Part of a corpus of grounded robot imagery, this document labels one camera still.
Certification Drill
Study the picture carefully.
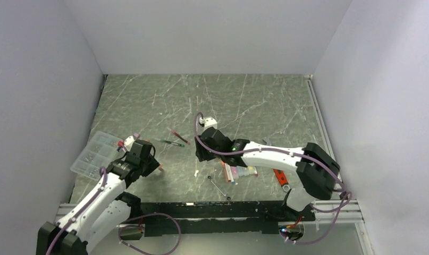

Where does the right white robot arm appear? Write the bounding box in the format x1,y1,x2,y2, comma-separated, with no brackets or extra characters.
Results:
195,127,340,220

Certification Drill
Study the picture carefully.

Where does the blue highlighter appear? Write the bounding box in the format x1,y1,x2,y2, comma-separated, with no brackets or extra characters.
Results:
237,166,245,176

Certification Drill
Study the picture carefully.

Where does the pink highlighter body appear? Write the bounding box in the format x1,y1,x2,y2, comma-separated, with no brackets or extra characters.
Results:
231,167,239,180

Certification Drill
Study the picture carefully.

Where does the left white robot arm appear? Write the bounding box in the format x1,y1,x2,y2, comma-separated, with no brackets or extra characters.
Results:
36,139,160,254

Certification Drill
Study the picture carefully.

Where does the red capped white marker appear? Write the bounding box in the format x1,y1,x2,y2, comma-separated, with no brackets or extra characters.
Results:
225,164,234,183

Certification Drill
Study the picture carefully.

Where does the aluminium side rail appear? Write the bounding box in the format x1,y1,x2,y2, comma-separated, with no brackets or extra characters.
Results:
304,74,349,198

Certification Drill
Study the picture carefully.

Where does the silver ratchet wrench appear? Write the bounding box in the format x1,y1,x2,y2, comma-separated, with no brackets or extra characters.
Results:
207,175,232,202

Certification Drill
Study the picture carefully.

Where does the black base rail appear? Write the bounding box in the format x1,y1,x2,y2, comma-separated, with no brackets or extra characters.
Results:
124,201,315,237

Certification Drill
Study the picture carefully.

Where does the blue capped white marker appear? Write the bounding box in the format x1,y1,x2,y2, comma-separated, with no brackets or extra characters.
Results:
228,166,237,184

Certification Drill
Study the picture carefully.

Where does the green marker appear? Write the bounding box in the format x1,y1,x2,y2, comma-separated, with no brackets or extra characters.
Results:
154,138,185,148

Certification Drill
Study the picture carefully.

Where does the clear plastic parts box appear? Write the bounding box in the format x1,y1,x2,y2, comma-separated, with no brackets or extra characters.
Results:
70,131,121,180

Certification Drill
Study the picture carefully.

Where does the orange marker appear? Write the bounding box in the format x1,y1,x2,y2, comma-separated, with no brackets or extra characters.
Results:
221,161,229,183

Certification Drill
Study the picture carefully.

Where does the orange highlighter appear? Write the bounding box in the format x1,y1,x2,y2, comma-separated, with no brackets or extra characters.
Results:
243,167,250,176

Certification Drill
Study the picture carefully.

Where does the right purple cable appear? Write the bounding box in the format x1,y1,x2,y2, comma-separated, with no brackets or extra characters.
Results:
194,112,353,246

